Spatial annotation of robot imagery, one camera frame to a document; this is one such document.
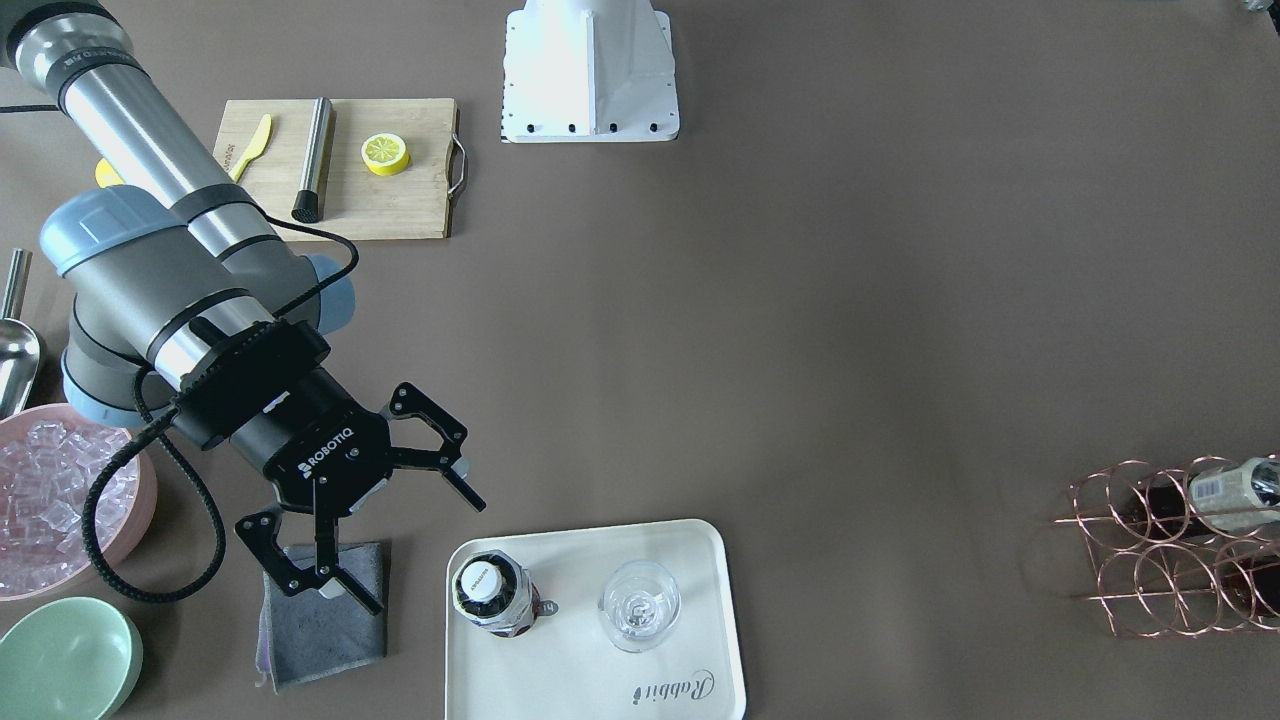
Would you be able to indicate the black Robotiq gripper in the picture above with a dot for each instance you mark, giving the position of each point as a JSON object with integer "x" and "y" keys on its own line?
{"x": 308, "y": 432}

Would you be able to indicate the tea bottle white cap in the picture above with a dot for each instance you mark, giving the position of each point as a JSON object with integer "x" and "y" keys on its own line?
{"x": 493, "y": 592}

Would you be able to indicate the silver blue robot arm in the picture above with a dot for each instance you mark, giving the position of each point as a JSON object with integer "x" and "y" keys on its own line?
{"x": 191, "y": 314}

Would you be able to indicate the tea bottle upper in rack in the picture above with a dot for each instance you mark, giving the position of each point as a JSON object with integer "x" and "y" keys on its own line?
{"x": 1237, "y": 500}

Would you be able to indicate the grey folded cloth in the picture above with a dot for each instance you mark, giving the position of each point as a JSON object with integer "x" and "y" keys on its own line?
{"x": 310, "y": 636}

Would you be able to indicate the steel muddler black tip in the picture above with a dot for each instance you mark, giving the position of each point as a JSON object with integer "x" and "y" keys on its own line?
{"x": 308, "y": 201}

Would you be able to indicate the bamboo cutting board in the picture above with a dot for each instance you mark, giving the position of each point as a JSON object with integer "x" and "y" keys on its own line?
{"x": 415, "y": 204}

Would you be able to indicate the pink bowl of ice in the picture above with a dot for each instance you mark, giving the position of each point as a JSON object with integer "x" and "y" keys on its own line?
{"x": 50, "y": 456}

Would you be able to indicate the cream rabbit tray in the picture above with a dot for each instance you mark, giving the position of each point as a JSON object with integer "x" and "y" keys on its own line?
{"x": 564, "y": 667}

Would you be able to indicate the half lemon slice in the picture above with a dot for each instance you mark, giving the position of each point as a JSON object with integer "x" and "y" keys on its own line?
{"x": 385, "y": 154}

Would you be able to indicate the green empty bowl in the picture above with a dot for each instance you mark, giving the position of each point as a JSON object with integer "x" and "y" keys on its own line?
{"x": 77, "y": 658}

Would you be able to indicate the yellow plastic knife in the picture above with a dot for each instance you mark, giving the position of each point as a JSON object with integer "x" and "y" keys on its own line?
{"x": 254, "y": 148}

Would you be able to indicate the steel ice scoop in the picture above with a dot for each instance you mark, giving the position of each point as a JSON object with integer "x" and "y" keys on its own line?
{"x": 21, "y": 347}

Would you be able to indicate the clear wine glass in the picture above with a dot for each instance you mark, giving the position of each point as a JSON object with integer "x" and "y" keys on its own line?
{"x": 639, "y": 606}

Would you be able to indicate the yellow lemon upper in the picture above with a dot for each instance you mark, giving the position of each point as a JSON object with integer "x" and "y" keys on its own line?
{"x": 105, "y": 174}

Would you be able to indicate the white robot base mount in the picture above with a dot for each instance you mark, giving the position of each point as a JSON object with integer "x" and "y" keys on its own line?
{"x": 589, "y": 72}

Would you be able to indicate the copper wire bottle rack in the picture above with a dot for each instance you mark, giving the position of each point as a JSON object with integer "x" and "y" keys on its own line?
{"x": 1156, "y": 568}

